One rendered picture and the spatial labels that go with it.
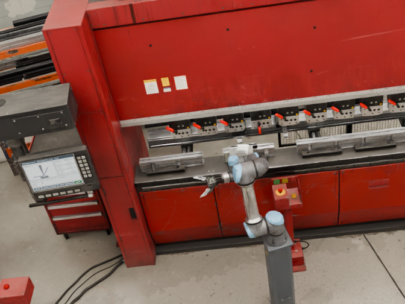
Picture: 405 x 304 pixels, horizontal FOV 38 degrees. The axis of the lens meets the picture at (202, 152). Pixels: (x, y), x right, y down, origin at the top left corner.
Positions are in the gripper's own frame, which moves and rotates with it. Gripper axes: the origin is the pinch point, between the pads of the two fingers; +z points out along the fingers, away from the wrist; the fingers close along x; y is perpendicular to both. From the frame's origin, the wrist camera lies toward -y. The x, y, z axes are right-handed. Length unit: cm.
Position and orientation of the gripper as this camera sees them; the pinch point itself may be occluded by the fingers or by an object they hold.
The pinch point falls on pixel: (196, 187)
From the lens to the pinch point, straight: 421.2
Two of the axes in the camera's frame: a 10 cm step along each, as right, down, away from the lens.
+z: -9.5, 3.0, -1.4
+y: 0.3, -3.4, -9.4
